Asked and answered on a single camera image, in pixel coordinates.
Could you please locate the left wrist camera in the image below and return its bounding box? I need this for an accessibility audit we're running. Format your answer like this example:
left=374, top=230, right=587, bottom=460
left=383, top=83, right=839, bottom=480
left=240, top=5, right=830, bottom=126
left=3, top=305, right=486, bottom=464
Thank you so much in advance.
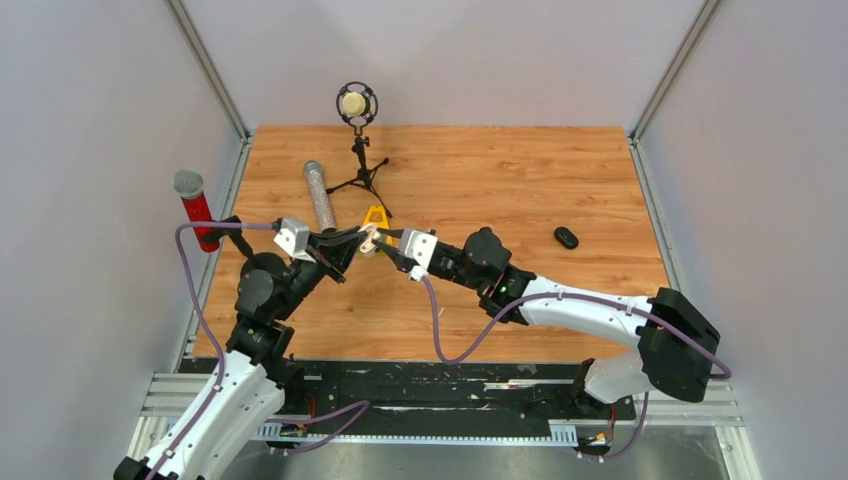
left=273, top=217, right=316, bottom=263

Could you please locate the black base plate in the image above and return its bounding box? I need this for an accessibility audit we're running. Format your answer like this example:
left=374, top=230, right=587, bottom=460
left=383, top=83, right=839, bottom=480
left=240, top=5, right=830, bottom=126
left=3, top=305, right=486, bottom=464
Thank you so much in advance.
left=178, top=358, right=705, bottom=439

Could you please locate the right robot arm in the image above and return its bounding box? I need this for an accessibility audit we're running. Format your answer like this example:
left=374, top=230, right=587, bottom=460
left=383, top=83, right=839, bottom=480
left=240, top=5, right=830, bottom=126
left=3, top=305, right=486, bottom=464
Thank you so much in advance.
left=367, top=227, right=732, bottom=418

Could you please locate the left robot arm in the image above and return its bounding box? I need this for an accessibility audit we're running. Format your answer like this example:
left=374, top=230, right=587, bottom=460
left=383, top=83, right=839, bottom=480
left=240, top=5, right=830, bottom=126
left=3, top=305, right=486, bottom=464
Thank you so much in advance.
left=113, top=218, right=368, bottom=479

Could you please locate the red glitter microphone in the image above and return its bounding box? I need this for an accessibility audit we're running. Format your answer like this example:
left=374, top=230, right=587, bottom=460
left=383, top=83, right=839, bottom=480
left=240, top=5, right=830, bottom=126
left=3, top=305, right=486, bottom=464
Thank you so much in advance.
left=172, top=169, right=220, bottom=253

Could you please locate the white earbud case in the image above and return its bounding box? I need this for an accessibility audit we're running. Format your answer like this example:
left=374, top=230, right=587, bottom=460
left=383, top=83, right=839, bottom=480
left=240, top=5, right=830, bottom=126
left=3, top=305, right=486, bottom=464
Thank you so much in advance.
left=358, top=223, right=381, bottom=257

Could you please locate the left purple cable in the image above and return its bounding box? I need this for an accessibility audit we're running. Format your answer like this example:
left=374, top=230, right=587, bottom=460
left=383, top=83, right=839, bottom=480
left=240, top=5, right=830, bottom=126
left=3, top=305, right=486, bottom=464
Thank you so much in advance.
left=142, top=221, right=371, bottom=480

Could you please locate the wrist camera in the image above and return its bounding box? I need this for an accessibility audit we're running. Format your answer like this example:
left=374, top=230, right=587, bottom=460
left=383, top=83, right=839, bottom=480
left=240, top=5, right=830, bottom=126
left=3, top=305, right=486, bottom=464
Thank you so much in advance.
left=407, top=231, right=438, bottom=281
left=273, top=217, right=316, bottom=263

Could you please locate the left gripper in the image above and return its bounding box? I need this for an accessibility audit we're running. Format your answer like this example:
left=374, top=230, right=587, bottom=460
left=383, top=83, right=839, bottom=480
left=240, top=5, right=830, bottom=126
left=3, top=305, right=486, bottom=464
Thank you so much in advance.
left=273, top=227, right=364, bottom=321

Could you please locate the yellow green triangle toy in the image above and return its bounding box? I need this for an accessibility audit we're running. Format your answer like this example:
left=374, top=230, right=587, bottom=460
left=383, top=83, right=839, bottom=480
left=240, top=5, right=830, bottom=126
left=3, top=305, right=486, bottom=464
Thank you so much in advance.
left=361, top=205, right=394, bottom=246

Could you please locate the cream microphone in shockmount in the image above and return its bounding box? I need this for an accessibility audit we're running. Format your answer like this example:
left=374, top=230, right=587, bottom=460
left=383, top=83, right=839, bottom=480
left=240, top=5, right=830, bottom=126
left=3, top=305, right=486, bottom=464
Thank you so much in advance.
left=336, top=81, right=379, bottom=127

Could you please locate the black earbud charging case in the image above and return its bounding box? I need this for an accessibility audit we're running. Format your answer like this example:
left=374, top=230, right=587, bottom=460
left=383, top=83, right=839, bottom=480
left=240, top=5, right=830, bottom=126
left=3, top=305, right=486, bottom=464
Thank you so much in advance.
left=554, top=226, right=579, bottom=250

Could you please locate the silver glitter microphone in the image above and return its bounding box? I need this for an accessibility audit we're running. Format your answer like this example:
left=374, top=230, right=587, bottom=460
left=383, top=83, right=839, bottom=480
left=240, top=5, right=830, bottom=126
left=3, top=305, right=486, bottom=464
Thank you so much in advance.
left=303, top=160, right=337, bottom=232

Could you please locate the black tripod stand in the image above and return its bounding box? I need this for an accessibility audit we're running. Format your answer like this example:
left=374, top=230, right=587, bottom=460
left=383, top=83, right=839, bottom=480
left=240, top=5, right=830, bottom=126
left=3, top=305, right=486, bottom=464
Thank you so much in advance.
left=325, top=126, right=394, bottom=219

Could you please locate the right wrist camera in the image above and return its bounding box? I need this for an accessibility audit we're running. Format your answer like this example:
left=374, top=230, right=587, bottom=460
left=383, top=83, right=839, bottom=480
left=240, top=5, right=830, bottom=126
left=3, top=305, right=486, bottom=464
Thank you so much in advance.
left=407, top=231, right=438, bottom=281

